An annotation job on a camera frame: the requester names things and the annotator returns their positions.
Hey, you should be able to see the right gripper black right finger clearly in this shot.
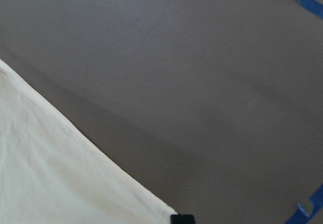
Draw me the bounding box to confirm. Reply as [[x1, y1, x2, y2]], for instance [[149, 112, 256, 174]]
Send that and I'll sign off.
[[182, 214, 195, 224]]

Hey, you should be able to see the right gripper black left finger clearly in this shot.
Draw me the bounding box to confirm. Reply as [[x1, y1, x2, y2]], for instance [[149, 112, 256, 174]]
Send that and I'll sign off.
[[170, 214, 182, 224]]

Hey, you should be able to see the cream long-sleeve graphic shirt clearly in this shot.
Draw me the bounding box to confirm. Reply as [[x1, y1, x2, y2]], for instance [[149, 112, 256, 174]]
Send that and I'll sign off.
[[1, 63, 174, 223]]

